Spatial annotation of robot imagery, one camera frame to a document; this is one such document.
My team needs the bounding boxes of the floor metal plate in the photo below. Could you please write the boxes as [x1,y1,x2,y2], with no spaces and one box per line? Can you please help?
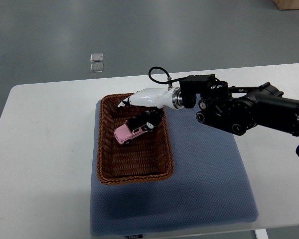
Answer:
[90,53,103,62]
[90,63,104,73]

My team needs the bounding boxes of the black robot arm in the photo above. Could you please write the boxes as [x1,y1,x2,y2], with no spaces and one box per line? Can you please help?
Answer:
[179,74,299,137]

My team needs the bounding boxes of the upper floor metal plate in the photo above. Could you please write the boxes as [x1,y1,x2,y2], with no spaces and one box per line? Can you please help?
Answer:
[90,53,103,62]

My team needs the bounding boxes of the blue grey cloth mat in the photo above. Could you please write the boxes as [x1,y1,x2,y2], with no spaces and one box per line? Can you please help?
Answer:
[90,108,258,237]

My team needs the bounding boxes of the brown wicker basket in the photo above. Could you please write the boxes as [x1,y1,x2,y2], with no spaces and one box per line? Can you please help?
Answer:
[94,94,174,185]

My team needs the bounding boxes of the white table leg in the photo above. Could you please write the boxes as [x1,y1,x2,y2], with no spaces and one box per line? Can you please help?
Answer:
[254,229,269,239]

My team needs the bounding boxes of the pink toy car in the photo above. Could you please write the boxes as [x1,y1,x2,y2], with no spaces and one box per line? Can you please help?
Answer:
[114,113,154,144]

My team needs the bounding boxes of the cardboard box corner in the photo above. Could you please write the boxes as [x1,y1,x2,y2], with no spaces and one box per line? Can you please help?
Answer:
[273,0,299,10]

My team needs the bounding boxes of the lower floor metal plate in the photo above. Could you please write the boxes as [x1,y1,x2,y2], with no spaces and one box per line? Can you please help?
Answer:
[90,63,104,73]

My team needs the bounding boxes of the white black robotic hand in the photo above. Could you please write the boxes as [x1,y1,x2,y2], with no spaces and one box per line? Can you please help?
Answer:
[116,87,184,132]

